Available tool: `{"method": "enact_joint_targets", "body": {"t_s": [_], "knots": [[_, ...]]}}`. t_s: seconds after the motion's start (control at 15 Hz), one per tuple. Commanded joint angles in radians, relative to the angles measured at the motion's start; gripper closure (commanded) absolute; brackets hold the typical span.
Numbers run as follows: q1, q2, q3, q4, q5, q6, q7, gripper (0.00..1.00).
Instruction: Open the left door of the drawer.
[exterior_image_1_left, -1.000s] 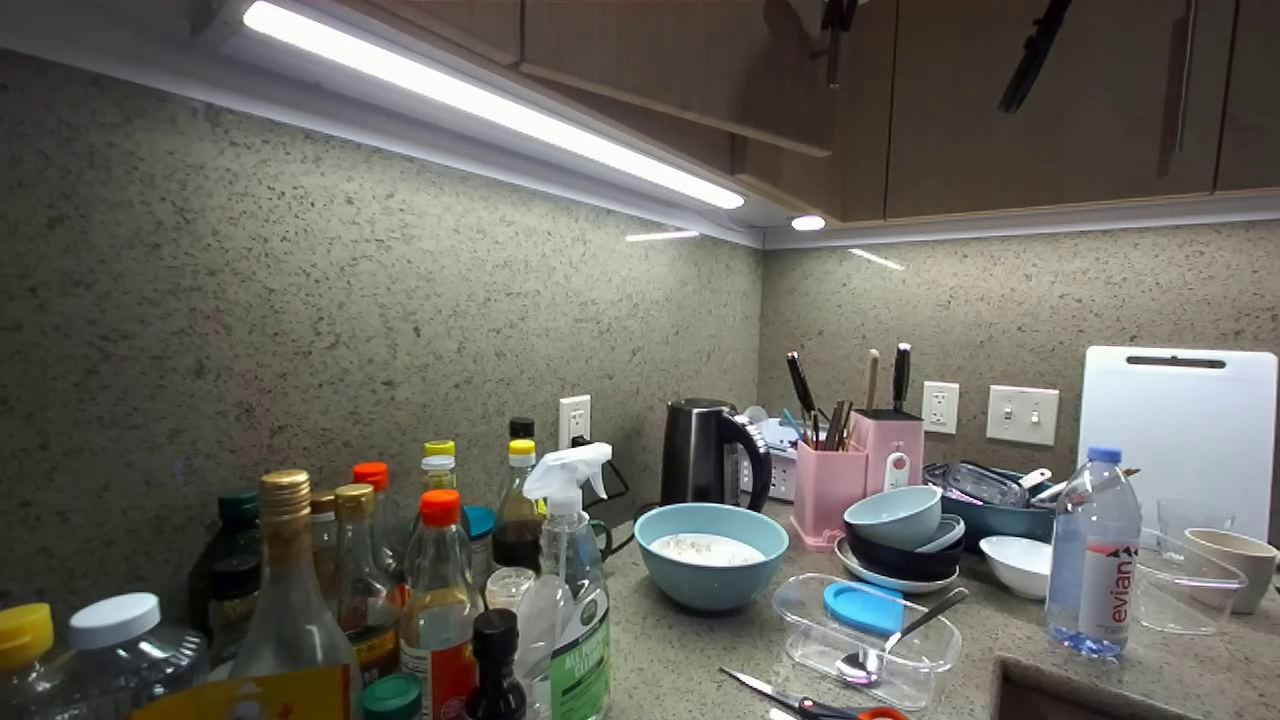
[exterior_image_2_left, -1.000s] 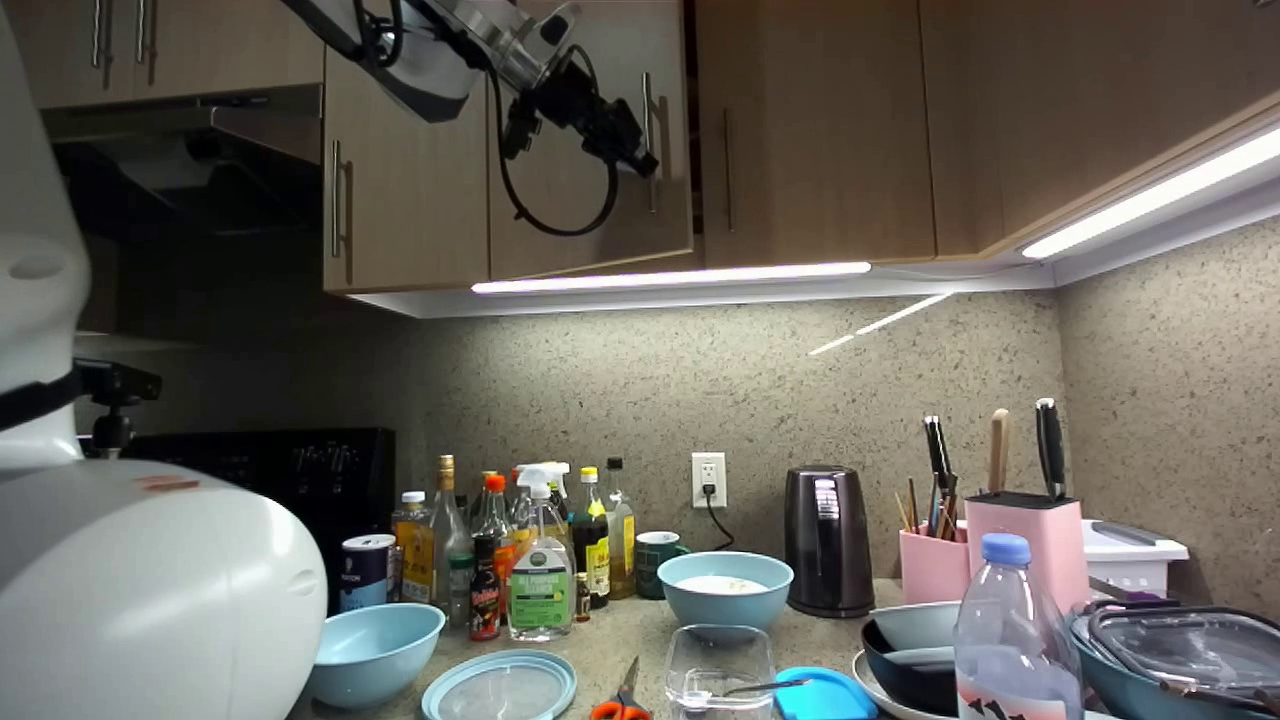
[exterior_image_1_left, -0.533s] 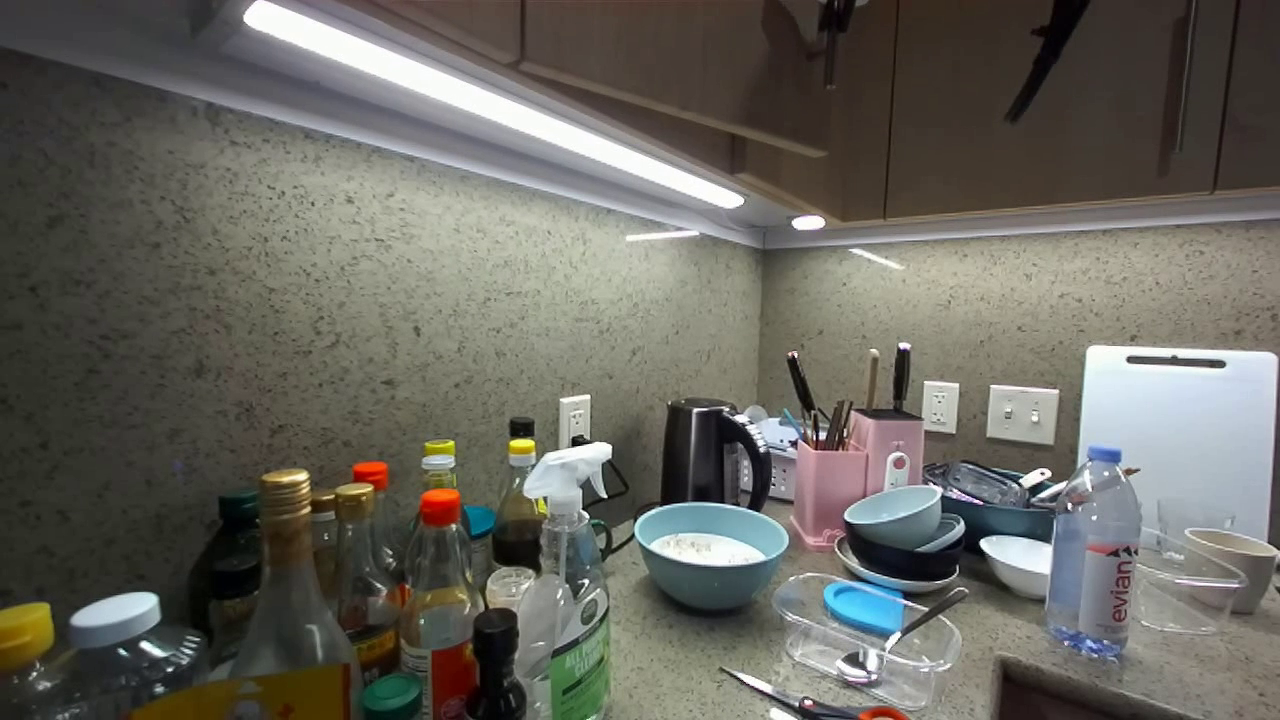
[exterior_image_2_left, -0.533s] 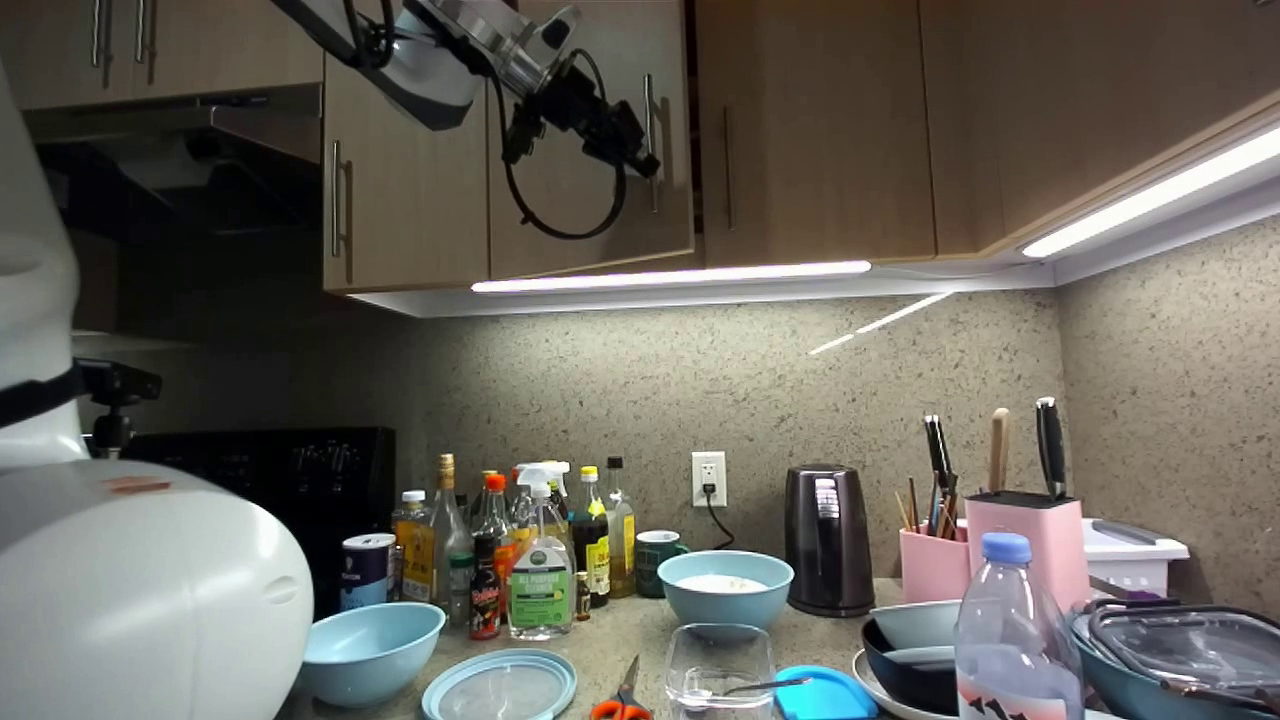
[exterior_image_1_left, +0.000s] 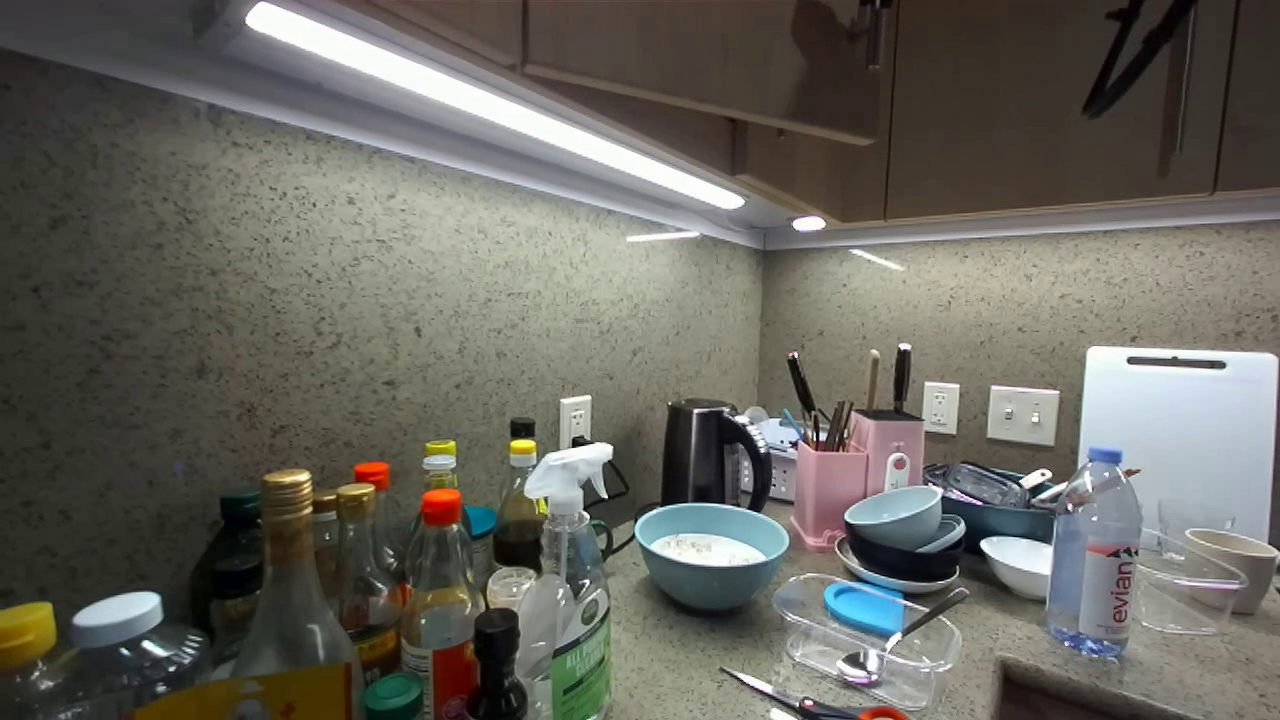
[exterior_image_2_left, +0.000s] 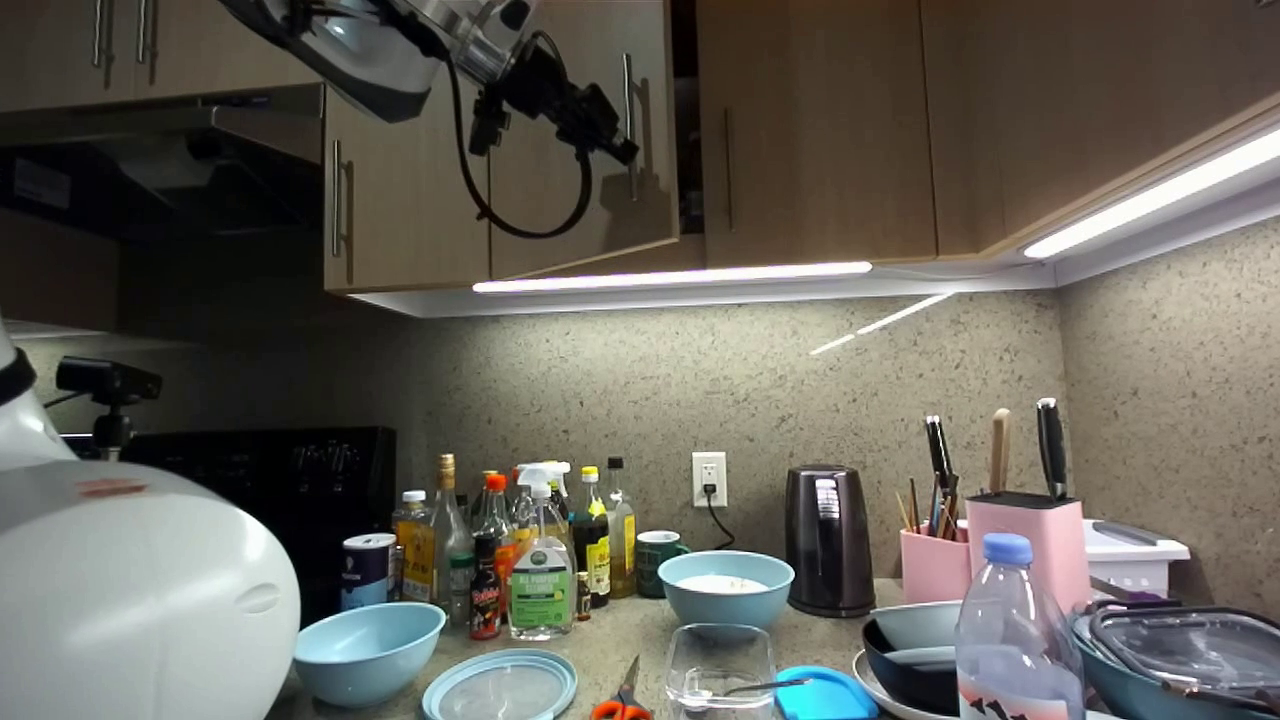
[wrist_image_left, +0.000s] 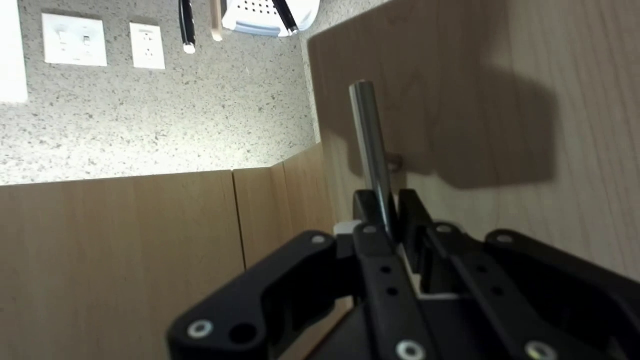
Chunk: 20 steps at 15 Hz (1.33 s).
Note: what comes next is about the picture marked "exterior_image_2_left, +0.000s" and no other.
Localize black power cord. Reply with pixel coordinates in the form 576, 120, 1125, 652
694, 481, 738, 552

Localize white spray bottle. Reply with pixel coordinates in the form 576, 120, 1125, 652
509, 459, 579, 647

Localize white wall outlet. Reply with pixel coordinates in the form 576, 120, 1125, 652
687, 447, 730, 513

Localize white dish rack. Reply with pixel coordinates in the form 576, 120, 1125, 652
1079, 515, 1192, 602

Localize yellow cap dark bottle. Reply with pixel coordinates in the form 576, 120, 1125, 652
568, 459, 616, 612

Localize light blue empty bowl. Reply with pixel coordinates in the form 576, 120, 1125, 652
291, 599, 450, 713

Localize black cap oil bottle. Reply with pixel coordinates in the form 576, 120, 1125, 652
603, 456, 639, 599

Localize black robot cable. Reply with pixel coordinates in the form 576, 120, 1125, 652
444, 54, 601, 243

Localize pale blue stacked bowl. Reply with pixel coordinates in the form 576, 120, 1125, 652
863, 595, 967, 659

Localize clear plastic container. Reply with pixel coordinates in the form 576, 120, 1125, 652
660, 621, 778, 715

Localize clear plastic water bottle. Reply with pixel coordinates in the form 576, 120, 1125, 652
952, 530, 1086, 720

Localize wooden upper cabinets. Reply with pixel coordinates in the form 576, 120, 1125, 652
933, 0, 1280, 254

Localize light blue filled bowl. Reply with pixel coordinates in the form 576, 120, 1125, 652
657, 547, 801, 633

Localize large gold cap bottle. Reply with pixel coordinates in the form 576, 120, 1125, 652
430, 451, 475, 621

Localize dark range hood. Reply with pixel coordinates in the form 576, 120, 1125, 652
0, 88, 332, 253

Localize under-cabinet light strip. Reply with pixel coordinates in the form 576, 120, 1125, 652
1016, 125, 1280, 265
467, 254, 874, 301

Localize orange cap sauce bottle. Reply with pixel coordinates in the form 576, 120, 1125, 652
467, 469, 515, 645

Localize pink utensil holder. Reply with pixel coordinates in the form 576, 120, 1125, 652
896, 522, 974, 602

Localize pink knife block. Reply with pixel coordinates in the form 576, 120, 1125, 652
964, 488, 1090, 614

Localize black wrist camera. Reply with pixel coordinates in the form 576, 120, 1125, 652
465, 81, 520, 158

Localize dark navy bowl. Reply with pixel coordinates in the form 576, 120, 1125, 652
858, 612, 967, 715

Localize black handled knife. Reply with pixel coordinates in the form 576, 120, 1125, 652
1030, 390, 1072, 502
919, 411, 961, 534

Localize black electric kettle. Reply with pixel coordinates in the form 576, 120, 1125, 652
778, 459, 879, 621

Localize teal lid dark jar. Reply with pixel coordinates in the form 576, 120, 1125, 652
630, 527, 687, 602

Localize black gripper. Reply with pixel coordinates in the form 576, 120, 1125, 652
498, 35, 645, 171

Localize orange handled scissors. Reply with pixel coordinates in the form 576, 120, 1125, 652
587, 652, 657, 720

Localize black camera on stand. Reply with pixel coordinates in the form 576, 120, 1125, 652
51, 354, 169, 462

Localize white lid canister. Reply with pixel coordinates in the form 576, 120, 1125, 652
335, 530, 401, 614

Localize blue rim clear lid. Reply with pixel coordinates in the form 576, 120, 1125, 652
420, 645, 584, 720

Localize metal spoon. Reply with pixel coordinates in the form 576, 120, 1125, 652
675, 669, 805, 713

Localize yellow plastic bottle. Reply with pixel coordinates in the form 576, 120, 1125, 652
392, 488, 444, 602

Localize wooden handled knife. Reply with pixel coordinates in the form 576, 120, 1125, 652
988, 404, 1016, 496

